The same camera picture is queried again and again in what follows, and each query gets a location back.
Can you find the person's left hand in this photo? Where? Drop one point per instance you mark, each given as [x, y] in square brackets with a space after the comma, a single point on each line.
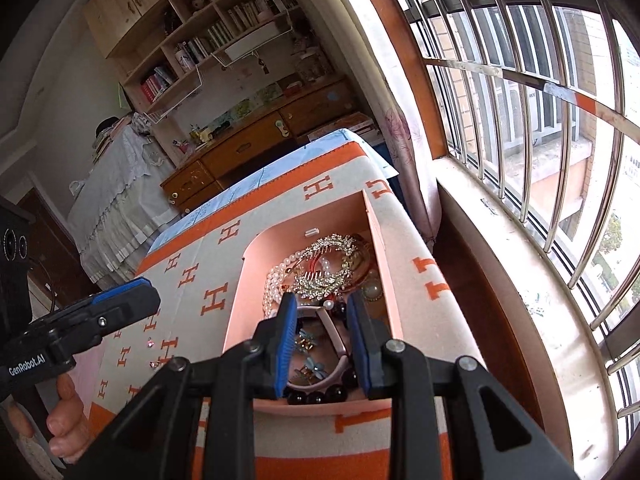
[65, 425]

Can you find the wooden desk with drawers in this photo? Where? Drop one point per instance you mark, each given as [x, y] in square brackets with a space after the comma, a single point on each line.
[240, 145]

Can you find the pink jewelry box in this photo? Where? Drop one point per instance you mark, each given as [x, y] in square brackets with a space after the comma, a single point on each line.
[310, 215]

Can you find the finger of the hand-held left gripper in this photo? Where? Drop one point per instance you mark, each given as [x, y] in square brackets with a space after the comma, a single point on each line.
[125, 300]

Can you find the round pearl brooch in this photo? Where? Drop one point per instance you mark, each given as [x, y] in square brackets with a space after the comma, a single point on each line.
[372, 287]

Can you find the glass jar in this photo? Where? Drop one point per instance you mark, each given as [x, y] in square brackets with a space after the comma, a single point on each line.
[312, 65]

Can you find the blue tree print sheet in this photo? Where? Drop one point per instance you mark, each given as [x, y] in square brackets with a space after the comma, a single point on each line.
[280, 170]

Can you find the orange and beige printed blanket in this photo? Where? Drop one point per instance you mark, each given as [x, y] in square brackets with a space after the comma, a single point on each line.
[200, 270]

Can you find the floral print curtain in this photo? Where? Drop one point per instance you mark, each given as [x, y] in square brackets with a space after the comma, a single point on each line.
[400, 150]

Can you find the white lace cloth cover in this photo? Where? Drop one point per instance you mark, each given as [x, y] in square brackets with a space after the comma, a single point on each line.
[115, 200]

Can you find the blue dragonfly hair clip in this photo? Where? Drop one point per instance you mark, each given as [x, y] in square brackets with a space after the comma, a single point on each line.
[312, 365]

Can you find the rhinestone hair comb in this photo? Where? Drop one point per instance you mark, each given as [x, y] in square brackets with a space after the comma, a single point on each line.
[325, 280]

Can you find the wooden bookshelf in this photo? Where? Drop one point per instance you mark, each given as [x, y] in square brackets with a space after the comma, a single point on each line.
[125, 5]

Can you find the pink wrist watch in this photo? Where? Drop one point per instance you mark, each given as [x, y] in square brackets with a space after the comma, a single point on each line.
[331, 330]

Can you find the stack of books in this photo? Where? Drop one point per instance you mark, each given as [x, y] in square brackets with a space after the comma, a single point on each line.
[345, 125]

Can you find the dark wooden door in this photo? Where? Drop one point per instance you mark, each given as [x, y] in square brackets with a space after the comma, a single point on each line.
[55, 260]

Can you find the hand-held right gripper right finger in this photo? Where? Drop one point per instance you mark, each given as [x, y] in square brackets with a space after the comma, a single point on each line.
[360, 345]

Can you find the metal window grille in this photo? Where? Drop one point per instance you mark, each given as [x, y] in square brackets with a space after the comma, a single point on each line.
[467, 67]

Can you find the black hat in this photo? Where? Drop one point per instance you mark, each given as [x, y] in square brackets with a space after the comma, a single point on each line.
[106, 125]

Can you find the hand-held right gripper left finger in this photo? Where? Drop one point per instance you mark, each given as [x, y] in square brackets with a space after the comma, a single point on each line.
[285, 345]

